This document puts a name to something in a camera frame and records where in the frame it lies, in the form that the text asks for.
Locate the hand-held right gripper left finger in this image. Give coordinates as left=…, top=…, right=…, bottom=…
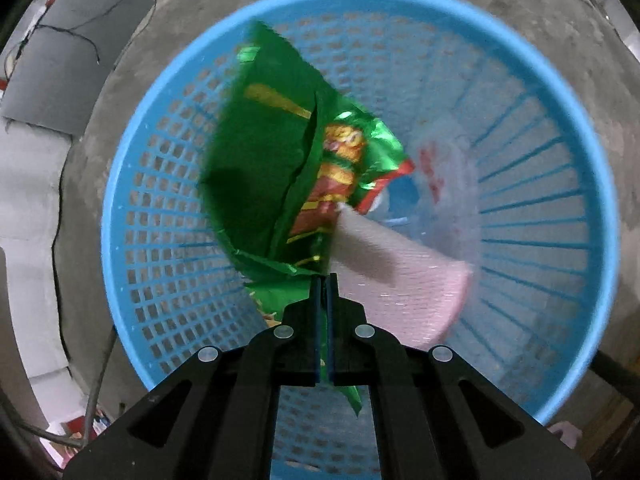
left=62, top=274, right=323, bottom=480

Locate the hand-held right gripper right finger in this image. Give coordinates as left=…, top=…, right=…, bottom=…
left=324, top=272, right=591, bottom=480

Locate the pink white plastic bag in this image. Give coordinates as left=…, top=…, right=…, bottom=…
left=330, top=202, right=475, bottom=352

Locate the clear plastic cup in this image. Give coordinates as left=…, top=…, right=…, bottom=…
left=407, top=120, right=483, bottom=263

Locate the green snack bag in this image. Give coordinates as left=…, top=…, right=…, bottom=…
left=199, top=21, right=417, bottom=417

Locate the red white packet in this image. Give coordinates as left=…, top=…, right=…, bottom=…
left=45, top=405, right=111, bottom=466

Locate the grey cabinet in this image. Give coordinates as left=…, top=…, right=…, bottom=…
left=0, top=0, right=157, bottom=136

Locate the grey cable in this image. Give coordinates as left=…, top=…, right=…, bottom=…
left=0, top=325, right=118, bottom=448

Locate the black table frame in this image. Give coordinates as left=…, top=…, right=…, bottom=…
left=585, top=350, right=640, bottom=471

